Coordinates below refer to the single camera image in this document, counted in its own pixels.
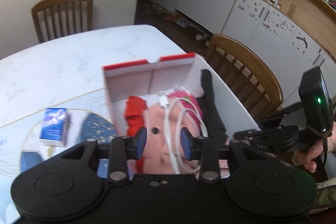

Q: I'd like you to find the red cloth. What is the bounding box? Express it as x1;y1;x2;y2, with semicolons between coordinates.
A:
123;95;148;172

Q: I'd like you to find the pink fleece hat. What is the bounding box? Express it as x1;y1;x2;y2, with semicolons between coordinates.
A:
142;102;201;174

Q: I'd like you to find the pink strawberry plush ball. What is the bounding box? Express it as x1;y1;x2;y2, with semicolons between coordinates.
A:
168;90;203;120

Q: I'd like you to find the white usb cable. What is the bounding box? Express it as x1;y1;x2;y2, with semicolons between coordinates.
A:
156;92;210;175

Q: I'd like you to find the red white storage box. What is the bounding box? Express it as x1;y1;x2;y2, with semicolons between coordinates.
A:
101;52;262;177

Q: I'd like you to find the person right hand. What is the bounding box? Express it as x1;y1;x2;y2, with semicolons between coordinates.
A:
292;123;335;173

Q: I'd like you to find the near wooden chair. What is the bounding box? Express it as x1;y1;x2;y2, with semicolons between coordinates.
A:
205;35;283;122

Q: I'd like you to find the wooden chair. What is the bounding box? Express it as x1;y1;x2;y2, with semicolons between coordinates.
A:
205;35;283;122
31;0;93;44

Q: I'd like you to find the blue tissue pack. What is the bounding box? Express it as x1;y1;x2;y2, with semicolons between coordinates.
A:
39;107;68;147

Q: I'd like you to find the far wooden chair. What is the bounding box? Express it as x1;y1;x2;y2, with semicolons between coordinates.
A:
31;0;93;44

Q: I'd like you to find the white cabinet unit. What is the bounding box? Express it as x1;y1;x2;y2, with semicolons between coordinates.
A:
172;0;335;106

